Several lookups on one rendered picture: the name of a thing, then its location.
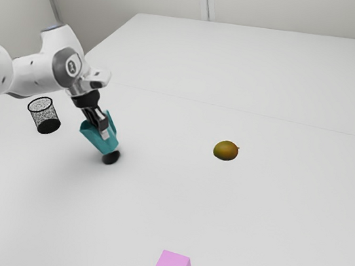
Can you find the teal faceted mug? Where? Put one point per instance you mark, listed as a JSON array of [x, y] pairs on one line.
[[103, 142]]

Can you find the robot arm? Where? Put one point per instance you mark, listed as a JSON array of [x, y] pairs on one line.
[[24, 68]]

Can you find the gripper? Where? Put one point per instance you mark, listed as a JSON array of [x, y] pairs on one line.
[[86, 101]]

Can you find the green-brown mango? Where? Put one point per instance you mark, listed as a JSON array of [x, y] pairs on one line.
[[226, 150]]

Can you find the black mesh pen holder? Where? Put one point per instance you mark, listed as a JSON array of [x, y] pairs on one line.
[[44, 116]]

